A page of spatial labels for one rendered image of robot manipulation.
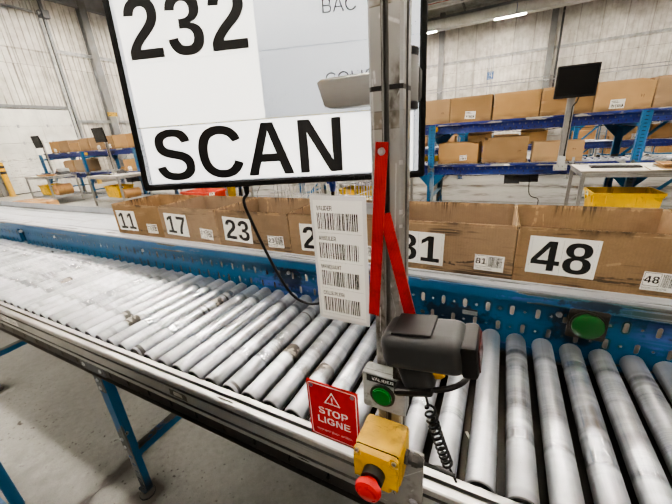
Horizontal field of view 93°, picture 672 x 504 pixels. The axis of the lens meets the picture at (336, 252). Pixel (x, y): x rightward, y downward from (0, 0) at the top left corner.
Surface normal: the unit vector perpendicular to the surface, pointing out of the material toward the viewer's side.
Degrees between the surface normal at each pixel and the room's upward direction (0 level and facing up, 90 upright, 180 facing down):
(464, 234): 90
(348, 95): 90
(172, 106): 86
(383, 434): 0
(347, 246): 90
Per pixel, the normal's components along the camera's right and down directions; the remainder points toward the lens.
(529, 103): -0.43, 0.33
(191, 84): -0.11, 0.29
